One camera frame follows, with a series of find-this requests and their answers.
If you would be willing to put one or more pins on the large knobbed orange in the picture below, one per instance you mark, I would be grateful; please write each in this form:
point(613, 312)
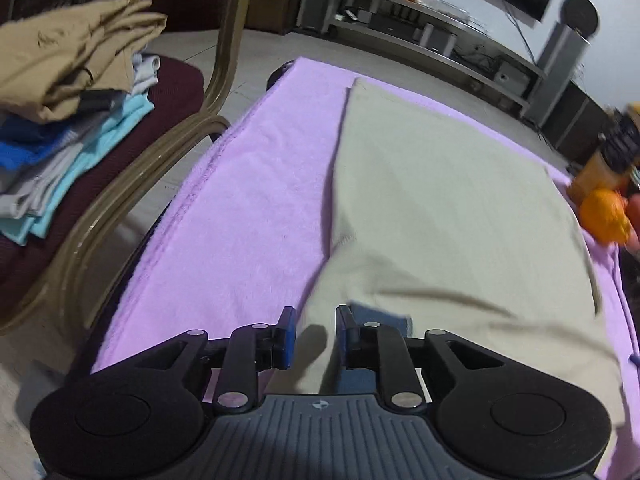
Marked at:
point(605, 217)

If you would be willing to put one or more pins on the maroon chair with gold frame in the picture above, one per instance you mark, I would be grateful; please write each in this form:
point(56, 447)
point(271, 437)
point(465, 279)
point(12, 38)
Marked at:
point(175, 85)

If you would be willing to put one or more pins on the small silver subwoofer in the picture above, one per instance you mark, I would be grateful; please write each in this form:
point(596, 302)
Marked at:
point(440, 40)

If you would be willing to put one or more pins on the beige sweatshirt with blue collar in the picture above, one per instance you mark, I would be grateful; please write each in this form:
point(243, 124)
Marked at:
point(440, 210)

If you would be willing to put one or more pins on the light blue folded garment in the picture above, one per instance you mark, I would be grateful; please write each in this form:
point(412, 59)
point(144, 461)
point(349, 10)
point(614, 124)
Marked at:
point(100, 145)

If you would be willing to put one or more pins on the white folded garment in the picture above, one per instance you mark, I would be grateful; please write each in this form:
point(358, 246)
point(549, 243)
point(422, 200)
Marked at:
point(146, 72)

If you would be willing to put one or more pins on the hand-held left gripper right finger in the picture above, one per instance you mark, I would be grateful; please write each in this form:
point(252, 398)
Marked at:
point(344, 337)

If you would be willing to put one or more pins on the dark sideboard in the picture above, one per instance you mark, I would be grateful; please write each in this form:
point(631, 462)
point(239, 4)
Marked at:
point(575, 120)

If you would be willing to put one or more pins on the orange juice bottle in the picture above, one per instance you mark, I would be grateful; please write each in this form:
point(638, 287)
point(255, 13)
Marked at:
point(600, 170)

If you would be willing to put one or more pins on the metal television stand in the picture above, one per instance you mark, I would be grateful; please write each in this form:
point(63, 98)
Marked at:
point(400, 42)

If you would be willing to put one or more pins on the grey folded garment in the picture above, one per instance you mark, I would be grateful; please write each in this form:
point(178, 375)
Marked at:
point(35, 190)

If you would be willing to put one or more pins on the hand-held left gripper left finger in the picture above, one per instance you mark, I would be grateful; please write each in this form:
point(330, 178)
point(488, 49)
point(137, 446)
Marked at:
point(287, 342)

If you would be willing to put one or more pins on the round black disc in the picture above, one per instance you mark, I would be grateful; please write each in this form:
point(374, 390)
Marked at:
point(580, 14)

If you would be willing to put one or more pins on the black folded garment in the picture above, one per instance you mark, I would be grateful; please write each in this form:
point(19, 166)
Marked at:
point(97, 101)

